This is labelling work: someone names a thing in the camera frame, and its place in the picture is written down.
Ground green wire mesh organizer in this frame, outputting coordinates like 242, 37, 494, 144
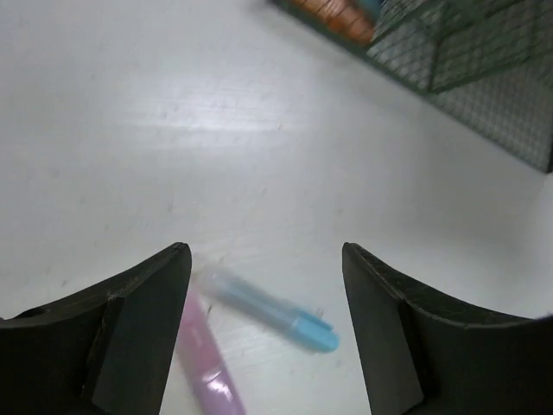
279, 0, 552, 174

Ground blue capped highlighter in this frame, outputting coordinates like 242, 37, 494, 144
359, 0, 384, 16

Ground orange highlighter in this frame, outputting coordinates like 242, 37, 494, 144
291, 0, 379, 46

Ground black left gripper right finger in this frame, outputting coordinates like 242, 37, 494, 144
342, 243, 552, 414

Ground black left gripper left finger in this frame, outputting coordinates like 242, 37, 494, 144
1, 242, 192, 414

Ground pink purple highlighter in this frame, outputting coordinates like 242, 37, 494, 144
175, 287, 246, 415

